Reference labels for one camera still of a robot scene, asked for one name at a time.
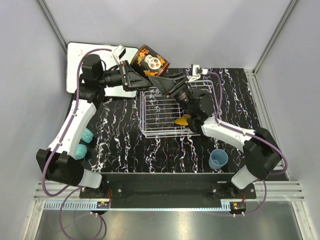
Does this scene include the yellow patterned small plate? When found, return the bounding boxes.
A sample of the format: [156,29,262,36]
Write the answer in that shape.
[174,115,191,126]

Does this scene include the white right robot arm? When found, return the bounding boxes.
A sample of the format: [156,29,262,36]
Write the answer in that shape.
[149,74,285,199]

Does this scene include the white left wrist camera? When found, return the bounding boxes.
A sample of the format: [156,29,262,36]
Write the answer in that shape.
[111,45,126,66]

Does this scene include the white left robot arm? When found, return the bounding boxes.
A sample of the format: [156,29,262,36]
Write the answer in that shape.
[36,50,151,198]

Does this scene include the teal cat ear headphones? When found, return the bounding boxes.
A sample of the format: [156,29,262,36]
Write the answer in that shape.
[75,128,94,160]

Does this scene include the red black mug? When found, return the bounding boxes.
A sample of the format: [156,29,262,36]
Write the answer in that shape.
[130,44,170,79]

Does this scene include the white wire dish rack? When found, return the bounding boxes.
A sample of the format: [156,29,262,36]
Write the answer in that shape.
[140,80,216,138]

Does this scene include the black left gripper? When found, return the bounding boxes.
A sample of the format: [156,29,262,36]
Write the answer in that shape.
[97,59,151,91]

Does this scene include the light blue plastic cup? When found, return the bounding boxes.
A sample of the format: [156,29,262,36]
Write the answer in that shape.
[208,149,229,170]

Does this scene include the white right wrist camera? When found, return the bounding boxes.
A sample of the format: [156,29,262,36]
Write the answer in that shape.
[187,64,209,82]

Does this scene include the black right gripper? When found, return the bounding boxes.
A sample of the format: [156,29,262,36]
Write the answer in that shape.
[148,73,195,117]

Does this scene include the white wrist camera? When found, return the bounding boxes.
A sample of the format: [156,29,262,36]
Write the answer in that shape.
[187,64,209,82]
[111,45,126,66]

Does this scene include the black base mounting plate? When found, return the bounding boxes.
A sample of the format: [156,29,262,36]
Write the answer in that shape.
[79,179,257,200]

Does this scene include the white whiteboard with red writing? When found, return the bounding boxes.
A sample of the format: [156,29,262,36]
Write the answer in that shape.
[66,42,137,98]

